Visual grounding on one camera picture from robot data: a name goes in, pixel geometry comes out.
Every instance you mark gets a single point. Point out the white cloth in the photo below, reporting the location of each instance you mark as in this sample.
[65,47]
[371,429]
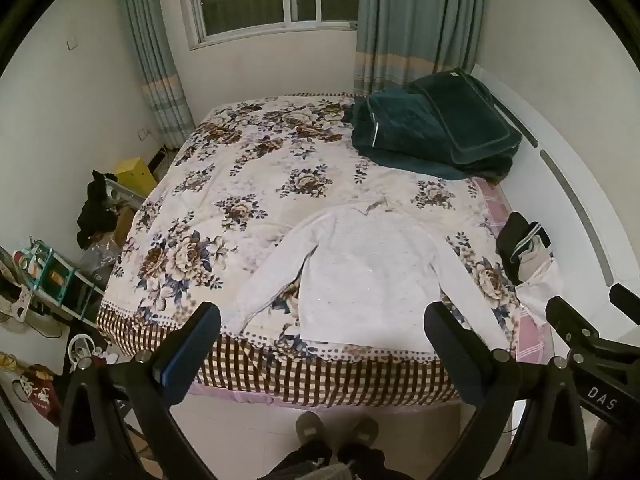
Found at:
[542,290]

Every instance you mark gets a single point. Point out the red printed bag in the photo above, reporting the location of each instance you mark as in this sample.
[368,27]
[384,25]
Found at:
[39,392]

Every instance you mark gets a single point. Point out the dark green quilt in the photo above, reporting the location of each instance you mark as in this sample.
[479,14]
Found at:
[400,130]

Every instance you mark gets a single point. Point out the yellow box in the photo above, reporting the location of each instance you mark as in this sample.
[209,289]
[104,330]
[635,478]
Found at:
[134,177]

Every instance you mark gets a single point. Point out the clear plastic bag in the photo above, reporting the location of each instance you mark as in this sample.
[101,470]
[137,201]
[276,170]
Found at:
[100,257]

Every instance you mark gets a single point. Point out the pink bed sheet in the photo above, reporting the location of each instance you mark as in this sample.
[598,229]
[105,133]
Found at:
[530,335]

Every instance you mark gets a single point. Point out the dark green pillow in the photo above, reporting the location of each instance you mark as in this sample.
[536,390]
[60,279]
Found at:
[470,110]

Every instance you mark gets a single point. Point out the wall socket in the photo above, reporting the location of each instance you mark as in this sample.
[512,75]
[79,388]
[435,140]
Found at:
[145,134]

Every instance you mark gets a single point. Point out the floral bed blanket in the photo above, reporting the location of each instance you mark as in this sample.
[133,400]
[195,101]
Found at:
[240,185]

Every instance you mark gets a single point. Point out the grey-blue striped curtain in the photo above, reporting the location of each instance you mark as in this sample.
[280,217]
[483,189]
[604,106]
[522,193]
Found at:
[415,15]
[150,50]

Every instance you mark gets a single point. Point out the black garment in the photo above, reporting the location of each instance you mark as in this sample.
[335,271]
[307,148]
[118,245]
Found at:
[95,210]

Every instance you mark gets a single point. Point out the teal shelf rack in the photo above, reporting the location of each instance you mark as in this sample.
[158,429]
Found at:
[55,275]

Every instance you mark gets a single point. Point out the brown cardboard box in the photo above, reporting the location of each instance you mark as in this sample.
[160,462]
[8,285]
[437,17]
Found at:
[124,222]

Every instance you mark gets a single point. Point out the grey slipper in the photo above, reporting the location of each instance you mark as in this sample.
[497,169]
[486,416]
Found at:
[362,431]
[310,426]

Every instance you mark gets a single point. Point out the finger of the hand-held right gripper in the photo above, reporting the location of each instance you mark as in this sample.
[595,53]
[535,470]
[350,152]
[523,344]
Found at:
[575,327]
[626,297]

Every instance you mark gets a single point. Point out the black and white clothes pile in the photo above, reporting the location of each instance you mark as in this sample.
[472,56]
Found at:
[520,240]

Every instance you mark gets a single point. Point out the white knit sweater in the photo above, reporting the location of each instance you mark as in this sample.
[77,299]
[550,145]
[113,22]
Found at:
[360,270]

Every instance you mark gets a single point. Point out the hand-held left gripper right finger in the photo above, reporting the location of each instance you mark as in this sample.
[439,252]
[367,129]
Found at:
[445,335]

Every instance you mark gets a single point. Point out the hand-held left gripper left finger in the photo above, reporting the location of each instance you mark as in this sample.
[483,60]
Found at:
[199,332]

